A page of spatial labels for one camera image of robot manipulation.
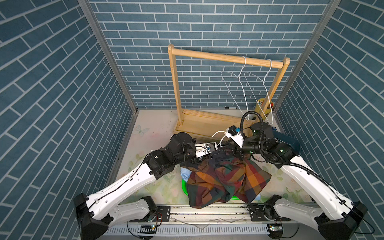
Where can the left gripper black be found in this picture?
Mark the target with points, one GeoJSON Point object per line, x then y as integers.
{"type": "Point", "coordinates": [196, 160]}

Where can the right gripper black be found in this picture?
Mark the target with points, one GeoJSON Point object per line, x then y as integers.
{"type": "Point", "coordinates": [237, 151]}

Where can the light blue shirt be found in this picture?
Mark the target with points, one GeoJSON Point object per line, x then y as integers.
{"type": "Point", "coordinates": [185, 174]}

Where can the dark multicolour plaid shirt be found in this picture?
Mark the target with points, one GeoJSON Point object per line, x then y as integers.
{"type": "Point", "coordinates": [221, 176]}

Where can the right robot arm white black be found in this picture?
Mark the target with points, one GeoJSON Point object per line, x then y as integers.
{"type": "Point", "coordinates": [333, 215]}

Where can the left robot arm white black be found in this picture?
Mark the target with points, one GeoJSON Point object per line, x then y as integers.
{"type": "Point", "coordinates": [97, 212]}

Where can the green plastic basket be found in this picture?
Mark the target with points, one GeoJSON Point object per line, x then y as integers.
{"type": "Point", "coordinates": [184, 187]}

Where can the wooden clothes rack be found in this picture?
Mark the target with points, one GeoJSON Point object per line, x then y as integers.
{"type": "Point", "coordinates": [203, 125]}

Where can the teal storage box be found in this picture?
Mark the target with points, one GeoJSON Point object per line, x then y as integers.
{"type": "Point", "coordinates": [294, 143]}

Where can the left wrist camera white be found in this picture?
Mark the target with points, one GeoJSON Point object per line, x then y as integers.
{"type": "Point", "coordinates": [205, 149]}

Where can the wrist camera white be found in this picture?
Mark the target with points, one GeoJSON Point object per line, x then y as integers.
{"type": "Point", "coordinates": [205, 149]}
{"type": "Point", "coordinates": [234, 134]}

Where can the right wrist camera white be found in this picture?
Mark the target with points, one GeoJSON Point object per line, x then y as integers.
{"type": "Point", "coordinates": [234, 134]}

